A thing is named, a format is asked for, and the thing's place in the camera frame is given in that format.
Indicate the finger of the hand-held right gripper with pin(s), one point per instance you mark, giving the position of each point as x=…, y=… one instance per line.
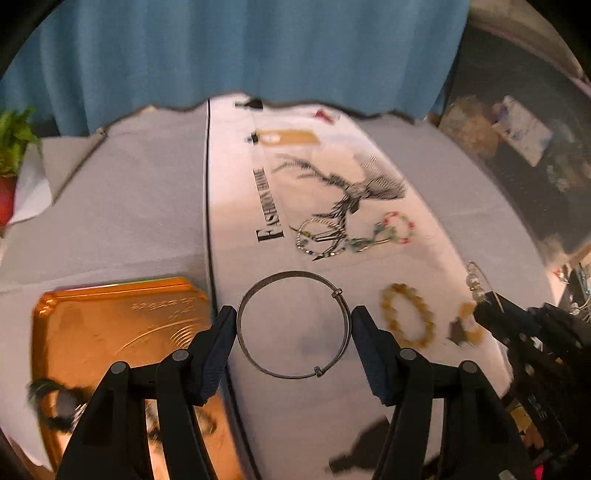
x=501, y=316
x=561, y=327

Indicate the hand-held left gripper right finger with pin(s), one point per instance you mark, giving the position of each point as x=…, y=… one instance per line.
x=374, y=357

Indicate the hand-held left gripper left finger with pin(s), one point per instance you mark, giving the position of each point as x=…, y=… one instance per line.
x=214, y=357

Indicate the silver metal bangle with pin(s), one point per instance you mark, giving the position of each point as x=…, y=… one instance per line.
x=338, y=292

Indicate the orange metal tray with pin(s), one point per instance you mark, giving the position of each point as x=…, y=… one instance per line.
x=115, y=323

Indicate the dark cluttered shelf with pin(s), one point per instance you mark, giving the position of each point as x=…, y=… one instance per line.
x=531, y=207

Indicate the grey and white printed tablecloth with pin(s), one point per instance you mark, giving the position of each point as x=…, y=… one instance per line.
x=138, y=194

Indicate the white paper card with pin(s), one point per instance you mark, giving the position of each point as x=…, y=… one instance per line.
x=524, y=131

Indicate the tan packet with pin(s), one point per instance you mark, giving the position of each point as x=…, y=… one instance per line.
x=468, y=122

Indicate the green plant in red pot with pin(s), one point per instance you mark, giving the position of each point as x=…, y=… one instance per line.
x=14, y=134

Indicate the blue curtain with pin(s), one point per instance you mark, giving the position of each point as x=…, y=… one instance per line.
x=231, y=50

